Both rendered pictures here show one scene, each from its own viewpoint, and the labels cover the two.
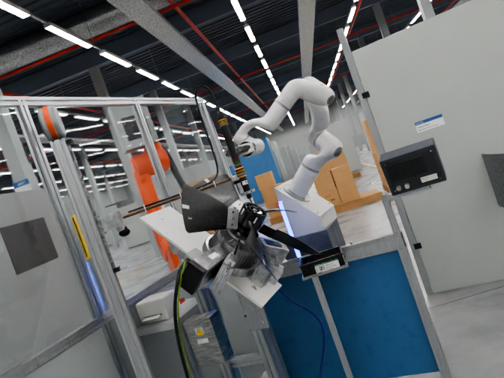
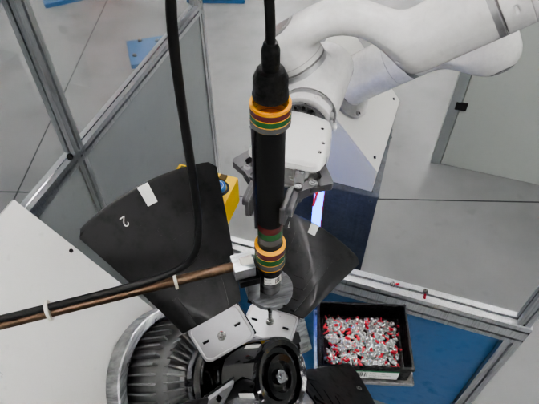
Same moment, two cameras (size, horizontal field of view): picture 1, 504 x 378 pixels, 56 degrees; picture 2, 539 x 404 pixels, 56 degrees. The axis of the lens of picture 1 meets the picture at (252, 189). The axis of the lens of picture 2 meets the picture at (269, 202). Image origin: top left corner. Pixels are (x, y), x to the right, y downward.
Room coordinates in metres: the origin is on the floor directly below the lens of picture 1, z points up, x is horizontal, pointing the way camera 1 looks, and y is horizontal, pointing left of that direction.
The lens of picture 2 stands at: (1.84, 0.07, 1.99)
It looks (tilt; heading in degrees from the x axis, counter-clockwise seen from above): 49 degrees down; 354
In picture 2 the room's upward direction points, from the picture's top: straight up
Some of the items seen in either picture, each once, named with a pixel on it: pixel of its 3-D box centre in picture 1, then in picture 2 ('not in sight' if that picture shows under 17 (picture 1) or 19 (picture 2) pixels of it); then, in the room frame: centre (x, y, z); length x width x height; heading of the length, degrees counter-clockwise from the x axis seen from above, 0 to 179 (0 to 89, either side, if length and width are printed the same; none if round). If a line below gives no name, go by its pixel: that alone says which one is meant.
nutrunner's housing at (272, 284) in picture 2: (233, 152); (270, 205); (2.25, 0.02, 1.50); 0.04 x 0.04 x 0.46
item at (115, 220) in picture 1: (111, 221); not in sight; (2.13, 0.64, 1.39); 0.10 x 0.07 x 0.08; 101
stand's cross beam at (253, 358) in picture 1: (249, 359); not in sight; (2.22, 0.28, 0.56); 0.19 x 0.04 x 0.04; 66
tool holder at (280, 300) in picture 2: (242, 184); (263, 275); (2.24, 0.03, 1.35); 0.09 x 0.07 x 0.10; 101
